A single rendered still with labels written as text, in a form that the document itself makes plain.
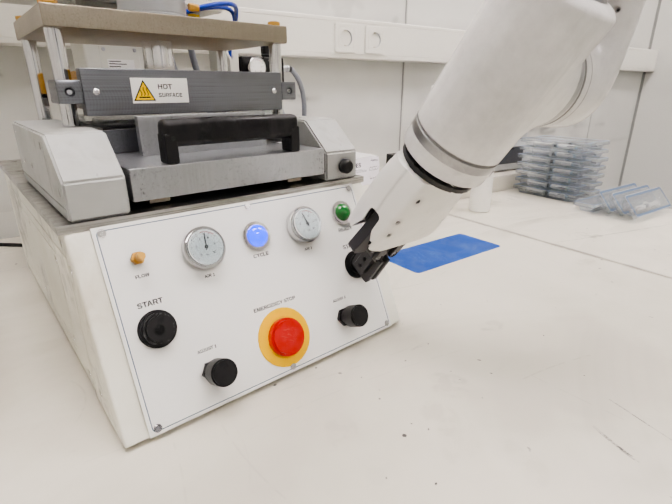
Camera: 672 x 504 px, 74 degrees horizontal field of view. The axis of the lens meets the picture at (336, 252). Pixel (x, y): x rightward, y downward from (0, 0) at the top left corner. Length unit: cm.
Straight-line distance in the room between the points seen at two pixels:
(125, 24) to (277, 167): 21
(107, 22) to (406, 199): 34
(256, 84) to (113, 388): 37
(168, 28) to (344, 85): 87
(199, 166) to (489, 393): 36
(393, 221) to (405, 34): 108
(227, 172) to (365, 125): 99
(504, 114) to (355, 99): 105
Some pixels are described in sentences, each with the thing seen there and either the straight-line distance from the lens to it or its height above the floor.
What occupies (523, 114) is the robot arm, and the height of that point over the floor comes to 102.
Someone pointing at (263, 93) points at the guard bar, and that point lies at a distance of 60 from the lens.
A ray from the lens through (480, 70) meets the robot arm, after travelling 36.
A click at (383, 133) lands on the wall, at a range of 147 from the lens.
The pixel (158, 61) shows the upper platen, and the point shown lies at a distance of 63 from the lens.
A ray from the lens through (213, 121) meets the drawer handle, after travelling 46.
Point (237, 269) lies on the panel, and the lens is 46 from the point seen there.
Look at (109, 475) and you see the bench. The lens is 43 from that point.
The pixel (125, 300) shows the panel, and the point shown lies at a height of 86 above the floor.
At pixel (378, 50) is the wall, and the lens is 138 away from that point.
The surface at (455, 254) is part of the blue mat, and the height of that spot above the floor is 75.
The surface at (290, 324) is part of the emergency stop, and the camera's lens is 48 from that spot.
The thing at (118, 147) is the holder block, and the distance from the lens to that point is 55.
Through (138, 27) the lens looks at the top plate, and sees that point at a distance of 55.
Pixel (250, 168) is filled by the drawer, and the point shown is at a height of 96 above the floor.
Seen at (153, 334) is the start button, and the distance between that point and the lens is 42.
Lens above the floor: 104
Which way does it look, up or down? 20 degrees down
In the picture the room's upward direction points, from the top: straight up
